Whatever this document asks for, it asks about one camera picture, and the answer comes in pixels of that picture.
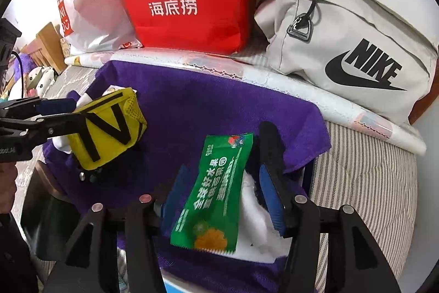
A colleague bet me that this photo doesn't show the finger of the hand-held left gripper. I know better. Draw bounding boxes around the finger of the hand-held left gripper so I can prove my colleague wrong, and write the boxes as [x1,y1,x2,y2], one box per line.
[0,97,78,119]
[0,113,86,147]

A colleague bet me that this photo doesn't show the brown wooden frame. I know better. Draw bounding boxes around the brown wooden frame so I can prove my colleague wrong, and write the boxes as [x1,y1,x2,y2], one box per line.
[409,73,439,126]

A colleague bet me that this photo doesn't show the black cable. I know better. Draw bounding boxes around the black cable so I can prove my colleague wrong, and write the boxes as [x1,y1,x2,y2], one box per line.
[10,52,27,99]

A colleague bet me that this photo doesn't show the green snack packet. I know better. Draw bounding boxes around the green snack packet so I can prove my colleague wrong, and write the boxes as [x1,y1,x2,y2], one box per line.
[170,132,254,254]

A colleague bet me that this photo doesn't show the grey bag with black logo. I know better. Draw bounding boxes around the grey bag with black logo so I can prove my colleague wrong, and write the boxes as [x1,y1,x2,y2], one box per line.
[254,0,439,126]

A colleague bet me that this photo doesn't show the dark green book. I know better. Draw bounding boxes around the dark green book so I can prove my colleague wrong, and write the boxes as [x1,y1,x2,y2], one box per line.
[21,159,83,261]

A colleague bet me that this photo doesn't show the white plush toy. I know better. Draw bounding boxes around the white plush toy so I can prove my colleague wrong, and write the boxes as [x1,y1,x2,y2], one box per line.
[27,67,56,96]

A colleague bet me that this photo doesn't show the plain cardboard box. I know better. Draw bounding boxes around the plain cardboard box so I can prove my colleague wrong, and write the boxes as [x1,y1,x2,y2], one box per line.
[36,22,68,74]

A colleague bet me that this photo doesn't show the white rolled paper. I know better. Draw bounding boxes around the white rolled paper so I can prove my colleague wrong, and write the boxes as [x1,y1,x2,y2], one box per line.
[64,49,426,155]

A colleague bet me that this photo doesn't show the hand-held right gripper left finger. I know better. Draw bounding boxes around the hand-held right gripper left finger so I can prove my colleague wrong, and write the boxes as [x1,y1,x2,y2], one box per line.
[41,164,193,293]

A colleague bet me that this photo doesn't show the yellow pouch with black straps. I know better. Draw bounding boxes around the yellow pouch with black straps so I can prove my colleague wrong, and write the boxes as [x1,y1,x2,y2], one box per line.
[67,87,148,171]

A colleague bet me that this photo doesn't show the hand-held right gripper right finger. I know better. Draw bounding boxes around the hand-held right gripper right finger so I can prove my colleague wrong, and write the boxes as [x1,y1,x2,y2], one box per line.
[257,121,402,293]

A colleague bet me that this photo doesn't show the purple towel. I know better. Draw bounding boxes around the purple towel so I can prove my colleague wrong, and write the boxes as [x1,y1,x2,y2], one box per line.
[41,60,331,293]

